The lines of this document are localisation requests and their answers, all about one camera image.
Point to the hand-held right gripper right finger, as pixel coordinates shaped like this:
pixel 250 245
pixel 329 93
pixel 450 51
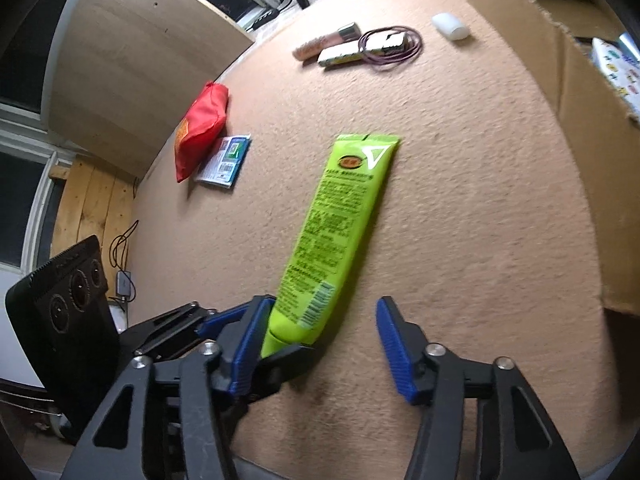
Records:
pixel 395 355

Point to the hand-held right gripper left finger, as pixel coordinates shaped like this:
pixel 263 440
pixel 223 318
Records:
pixel 247 350

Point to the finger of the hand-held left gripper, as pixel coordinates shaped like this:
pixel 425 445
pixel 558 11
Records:
pixel 290 365
pixel 215 322

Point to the green tube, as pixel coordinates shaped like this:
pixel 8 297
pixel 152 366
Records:
pixel 340 220

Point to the blue and white leaflet packet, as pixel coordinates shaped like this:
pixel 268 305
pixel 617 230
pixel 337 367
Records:
pixel 227 160

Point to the red zip pouch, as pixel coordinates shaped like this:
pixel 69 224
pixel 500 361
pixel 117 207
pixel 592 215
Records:
pixel 202 125

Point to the small pink bottle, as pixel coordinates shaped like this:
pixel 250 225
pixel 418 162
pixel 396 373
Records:
pixel 325 42

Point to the cardboard box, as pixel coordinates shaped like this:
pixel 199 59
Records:
pixel 575 110

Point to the patterned tissue pack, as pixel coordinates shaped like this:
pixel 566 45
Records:
pixel 620 70

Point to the grey power adapter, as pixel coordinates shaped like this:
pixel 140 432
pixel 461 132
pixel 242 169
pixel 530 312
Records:
pixel 124 284

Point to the pine plank panel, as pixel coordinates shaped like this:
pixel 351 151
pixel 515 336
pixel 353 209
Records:
pixel 85 210

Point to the tan blanket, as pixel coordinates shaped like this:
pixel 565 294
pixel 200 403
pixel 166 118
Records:
pixel 475 210

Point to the light wooden board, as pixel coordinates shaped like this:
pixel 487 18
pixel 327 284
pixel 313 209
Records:
pixel 125 60

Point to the black power strip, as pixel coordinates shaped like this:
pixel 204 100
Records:
pixel 262 17

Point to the small white capsule case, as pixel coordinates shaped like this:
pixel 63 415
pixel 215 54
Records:
pixel 450 26

